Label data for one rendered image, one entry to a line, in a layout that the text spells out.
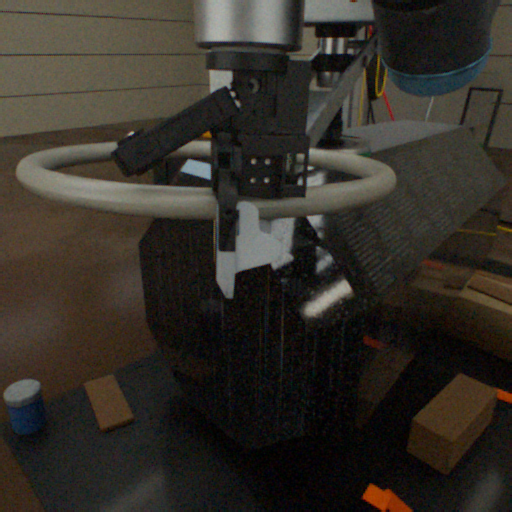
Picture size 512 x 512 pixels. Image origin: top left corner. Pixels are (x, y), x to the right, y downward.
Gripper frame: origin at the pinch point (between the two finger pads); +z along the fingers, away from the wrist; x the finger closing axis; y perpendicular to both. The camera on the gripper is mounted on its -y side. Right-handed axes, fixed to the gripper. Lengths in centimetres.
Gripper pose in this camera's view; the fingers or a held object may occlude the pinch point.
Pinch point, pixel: (220, 275)
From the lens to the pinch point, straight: 46.6
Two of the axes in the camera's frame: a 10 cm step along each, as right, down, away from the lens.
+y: 9.9, -0.1, 1.3
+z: -0.4, 9.4, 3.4
